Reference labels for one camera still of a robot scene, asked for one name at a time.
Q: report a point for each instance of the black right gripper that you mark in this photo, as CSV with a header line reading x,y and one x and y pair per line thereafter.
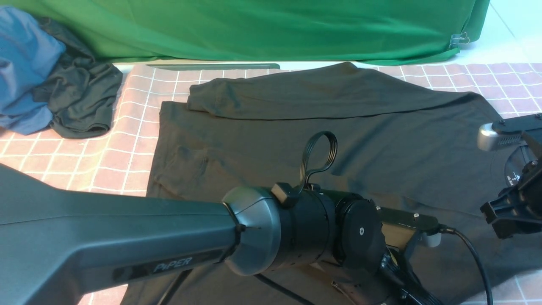
x,y
517,209

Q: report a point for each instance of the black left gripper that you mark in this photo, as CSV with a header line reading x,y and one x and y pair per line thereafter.
x,y
393,283

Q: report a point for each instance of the dark gray long-sleeve shirt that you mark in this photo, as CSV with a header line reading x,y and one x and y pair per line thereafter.
x,y
408,144

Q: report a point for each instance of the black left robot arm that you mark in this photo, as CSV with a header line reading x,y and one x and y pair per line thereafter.
x,y
57,245

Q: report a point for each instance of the clear binder clip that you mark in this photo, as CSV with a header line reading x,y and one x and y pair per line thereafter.
x,y
458,39

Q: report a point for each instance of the dark green flat strip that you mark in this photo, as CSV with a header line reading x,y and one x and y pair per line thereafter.
x,y
213,67

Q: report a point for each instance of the green backdrop cloth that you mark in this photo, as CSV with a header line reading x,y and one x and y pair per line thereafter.
x,y
381,32

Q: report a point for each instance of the pink grid tablecloth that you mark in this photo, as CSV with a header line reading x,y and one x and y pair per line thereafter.
x,y
119,162

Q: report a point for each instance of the dark crumpled garment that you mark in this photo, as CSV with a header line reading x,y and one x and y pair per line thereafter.
x,y
81,90

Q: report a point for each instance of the blue crumpled garment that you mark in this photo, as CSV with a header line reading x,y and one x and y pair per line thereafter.
x,y
27,57

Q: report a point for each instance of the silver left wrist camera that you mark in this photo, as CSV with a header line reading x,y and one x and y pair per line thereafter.
x,y
405,230

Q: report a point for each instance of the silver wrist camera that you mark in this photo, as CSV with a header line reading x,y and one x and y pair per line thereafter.
x,y
507,132
405,230

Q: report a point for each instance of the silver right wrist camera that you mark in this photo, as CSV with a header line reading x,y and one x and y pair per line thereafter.
x,y
507,132

